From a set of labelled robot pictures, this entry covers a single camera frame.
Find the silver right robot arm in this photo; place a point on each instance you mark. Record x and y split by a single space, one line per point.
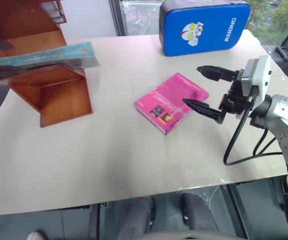
286 115

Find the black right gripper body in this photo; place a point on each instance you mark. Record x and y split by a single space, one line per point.
237 100

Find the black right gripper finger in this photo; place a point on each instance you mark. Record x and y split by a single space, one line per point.
204 108
215 73

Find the orange-brown wooden bookshelf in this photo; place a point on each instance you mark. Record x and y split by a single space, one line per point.
64 100

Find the pink paperback book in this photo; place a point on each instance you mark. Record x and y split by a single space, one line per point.
174 100

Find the teal hardcover book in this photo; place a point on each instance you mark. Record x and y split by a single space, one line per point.
59 56

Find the dark grey window frame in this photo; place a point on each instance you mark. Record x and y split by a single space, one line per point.
117 17

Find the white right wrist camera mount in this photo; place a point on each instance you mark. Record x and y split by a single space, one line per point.
262 72

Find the blue cartoon print pad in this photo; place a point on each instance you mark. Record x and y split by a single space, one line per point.
209 27

